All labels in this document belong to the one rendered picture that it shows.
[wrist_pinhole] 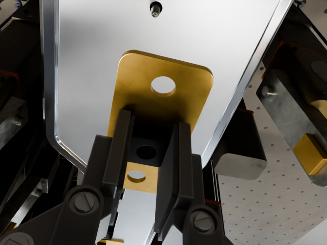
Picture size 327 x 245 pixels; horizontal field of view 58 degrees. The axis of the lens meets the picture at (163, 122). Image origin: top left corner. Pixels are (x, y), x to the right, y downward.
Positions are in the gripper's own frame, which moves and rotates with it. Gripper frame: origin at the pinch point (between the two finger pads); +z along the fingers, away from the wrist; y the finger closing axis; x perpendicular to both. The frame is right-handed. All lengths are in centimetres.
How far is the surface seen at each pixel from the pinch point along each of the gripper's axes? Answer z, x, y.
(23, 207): 15.5, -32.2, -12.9
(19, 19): 39.7, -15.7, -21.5
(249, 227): 49, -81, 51
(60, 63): 19.4, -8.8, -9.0
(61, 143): 19.2, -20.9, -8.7
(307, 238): 118, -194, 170
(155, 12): 17.7, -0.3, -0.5
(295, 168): 49, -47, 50
